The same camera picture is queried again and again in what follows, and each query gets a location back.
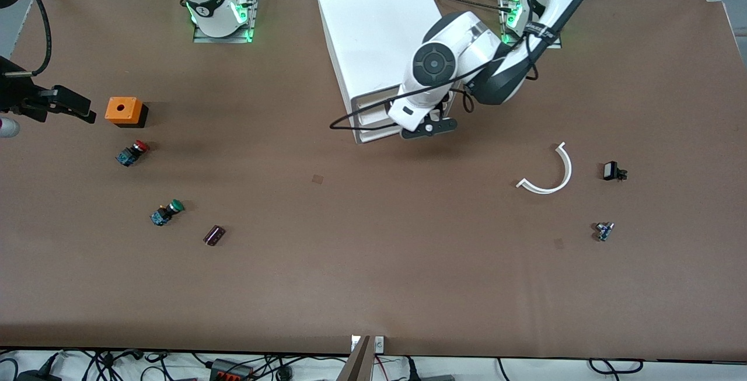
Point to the purple cylindrical capacitor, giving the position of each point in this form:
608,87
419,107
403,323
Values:
214,235

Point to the black power strip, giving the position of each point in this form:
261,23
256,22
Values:
232,370

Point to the small black component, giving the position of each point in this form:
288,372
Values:
612,171

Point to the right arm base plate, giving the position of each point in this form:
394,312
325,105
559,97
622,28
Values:
250,16

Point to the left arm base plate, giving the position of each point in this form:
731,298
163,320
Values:
510,19

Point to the white largest-front cabinet drawer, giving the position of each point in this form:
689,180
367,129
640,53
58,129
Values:
373,100

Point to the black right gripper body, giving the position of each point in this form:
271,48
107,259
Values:
16,94

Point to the white curved plastic piece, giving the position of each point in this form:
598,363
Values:
563,179

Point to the grey metal beam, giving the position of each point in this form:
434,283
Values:
357,363

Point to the orange box with hole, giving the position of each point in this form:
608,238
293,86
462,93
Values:
121,109

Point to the green push button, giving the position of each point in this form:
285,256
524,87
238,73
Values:
167,212

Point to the small white bracket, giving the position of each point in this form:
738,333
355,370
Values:
379,343
354,343

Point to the red push button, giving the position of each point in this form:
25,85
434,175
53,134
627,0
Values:
133,153

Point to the small blue grey component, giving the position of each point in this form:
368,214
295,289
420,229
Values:
604,231

